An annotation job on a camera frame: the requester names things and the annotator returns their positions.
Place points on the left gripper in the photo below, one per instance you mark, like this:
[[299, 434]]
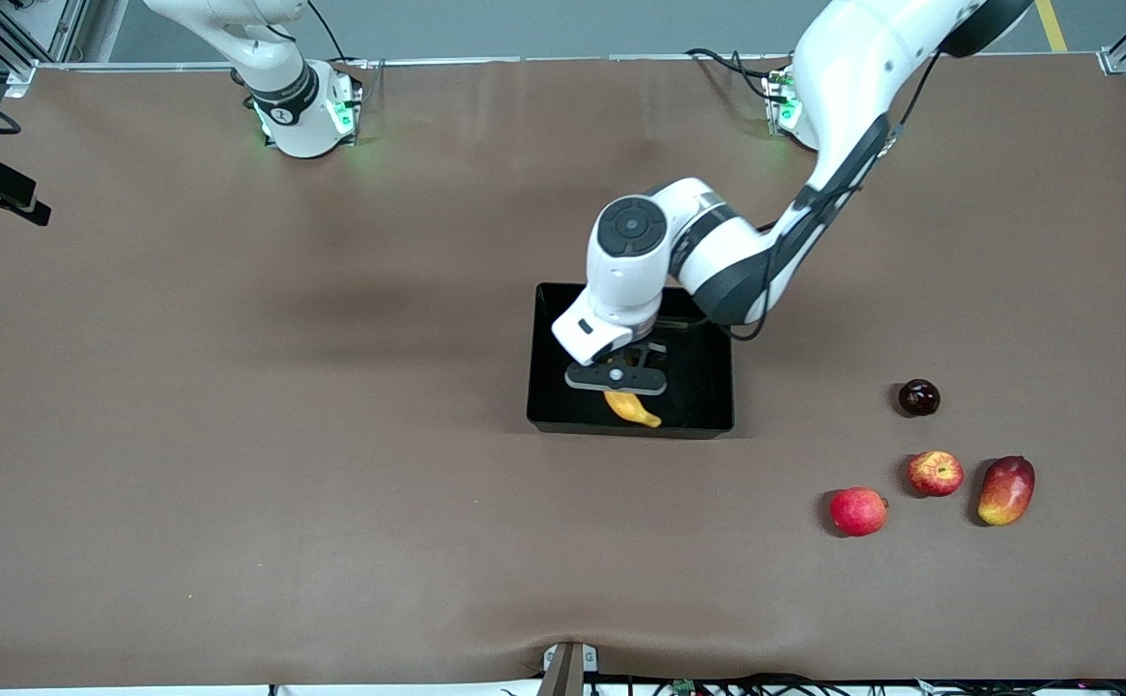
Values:
[[649, 349]]

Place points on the yellow banana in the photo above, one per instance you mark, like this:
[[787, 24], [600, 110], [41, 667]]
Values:
[[635, 409]]

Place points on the black plastic box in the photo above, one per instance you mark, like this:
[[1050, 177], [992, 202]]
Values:
[[698, 387]]

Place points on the red yellow apple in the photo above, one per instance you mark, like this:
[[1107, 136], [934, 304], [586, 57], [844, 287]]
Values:
[[935, 474]]

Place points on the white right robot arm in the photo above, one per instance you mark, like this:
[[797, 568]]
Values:
[[282, 97]]

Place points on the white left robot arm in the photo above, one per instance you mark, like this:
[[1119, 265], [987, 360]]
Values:
[[843, 77]]

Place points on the brown table mat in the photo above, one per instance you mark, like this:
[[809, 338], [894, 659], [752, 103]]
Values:
[[234, 435]]

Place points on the round red apple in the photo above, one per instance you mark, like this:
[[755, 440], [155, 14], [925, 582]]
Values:
[[857, 512]]

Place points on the dark red plum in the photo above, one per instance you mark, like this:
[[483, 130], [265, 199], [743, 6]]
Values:
[[918, 398]]

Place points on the metal table edge clamp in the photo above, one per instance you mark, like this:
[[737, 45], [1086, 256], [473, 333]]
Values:
[[562, 672]]

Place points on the small green circuit board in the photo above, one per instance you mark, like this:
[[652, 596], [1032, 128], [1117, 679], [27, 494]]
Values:
[[683, 687]]

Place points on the red yellow mango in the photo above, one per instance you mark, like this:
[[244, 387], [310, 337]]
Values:
[[1005, 491]]

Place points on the aluminium frame structure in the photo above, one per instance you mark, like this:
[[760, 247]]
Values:
[[16, 60]]

